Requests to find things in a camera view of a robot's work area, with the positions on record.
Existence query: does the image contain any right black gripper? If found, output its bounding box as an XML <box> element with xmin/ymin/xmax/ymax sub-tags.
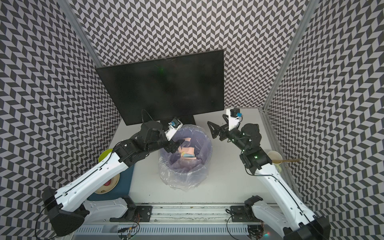
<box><xmin>207</xmin><ymin>114</ymin><xmax>249</xmax><ymax>153</ymax></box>

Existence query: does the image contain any pink square sticky note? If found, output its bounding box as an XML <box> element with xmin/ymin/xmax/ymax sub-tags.
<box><xmin>181</xmin><ymin>147</ymin><xmax>195</xmax><ymax>155</ymax></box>

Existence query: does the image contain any blue narrow sticky note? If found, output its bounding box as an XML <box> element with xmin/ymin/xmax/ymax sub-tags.
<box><xmin>183</xmin><ymin>154</ymin><xmax>196</xmax><ymax>159</ymax></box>

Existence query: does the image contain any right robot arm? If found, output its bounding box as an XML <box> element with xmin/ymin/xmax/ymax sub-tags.
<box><xmin>207</xmin><ymin>112</ymin><xmax>331</xmax><ymax>240</ymax></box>

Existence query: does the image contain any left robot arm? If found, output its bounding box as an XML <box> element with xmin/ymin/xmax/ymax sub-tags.
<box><xmin>42</xmin><ymin>118</ymin><xmax>184</xmax><ymax>237</ymax></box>

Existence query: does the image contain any black monitor stand base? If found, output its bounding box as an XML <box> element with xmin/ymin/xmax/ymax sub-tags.
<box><xmin>160</xmin><ymin>115</ymin><xmax>196</xmax><ymax>129</ymax></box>

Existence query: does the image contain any black computer monitor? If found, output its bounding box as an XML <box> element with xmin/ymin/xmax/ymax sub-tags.
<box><xmin>96</xmin><ymin>50</ymin><xmax>225</xmax><ymax>126</ymax></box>

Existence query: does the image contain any purple bin with plastic liner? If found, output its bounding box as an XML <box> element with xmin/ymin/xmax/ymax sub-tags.
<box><xmin>159</xmin><ymin>125</ymin><xmax>213</xmax><ymax>192</ymax></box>

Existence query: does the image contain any white paper cup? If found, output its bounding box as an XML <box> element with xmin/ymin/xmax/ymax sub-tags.
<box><xmin>268</xmin><ymin>151</ymin><xmax>283</xmax><ymax>166</ymax></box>

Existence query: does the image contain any cream plate with red item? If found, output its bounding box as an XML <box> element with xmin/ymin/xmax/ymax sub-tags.
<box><xmin>95</xmin><ymin>174</ymin><xmax>120</xmax><ymax>195</ymax></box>

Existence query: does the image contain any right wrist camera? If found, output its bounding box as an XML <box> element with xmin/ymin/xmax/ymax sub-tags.
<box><xmin>226</xmin><ymin>108</ymin><xmax>243</xmax><ymax>131</ymax></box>

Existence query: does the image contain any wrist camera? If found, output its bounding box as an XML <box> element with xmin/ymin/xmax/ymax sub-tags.
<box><xmin>165</xmin><ymin>118</ymin><xmax>183</xmax><ymax>141</ymax></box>
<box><xmin>226</xmin><ymin>108</ymin><xmax>243</xmax><ymax>131</ymax></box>

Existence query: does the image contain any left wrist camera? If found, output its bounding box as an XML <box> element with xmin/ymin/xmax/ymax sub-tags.
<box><xmin>165</xmin><ymin>118</ymin><xmax>183</xmax><ymax>141</ymax></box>

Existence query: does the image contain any aluminium mounting rail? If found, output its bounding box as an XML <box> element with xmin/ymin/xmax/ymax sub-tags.
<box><xmin>84</xmin><ymin>199</ymin><xmax>244</xmax><ymax>225</ymax></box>

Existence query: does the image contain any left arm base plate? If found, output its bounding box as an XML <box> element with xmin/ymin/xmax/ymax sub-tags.
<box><xmin>110</xmin><ymin>205</ymin><xmax>153</xmax><ymax>223</ymax></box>

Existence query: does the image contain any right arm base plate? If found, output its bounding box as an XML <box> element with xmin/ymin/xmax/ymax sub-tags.
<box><xmin>230</xmin><ymin>206</ymin><xmax>260</xmax><ymax>223</ymax></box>

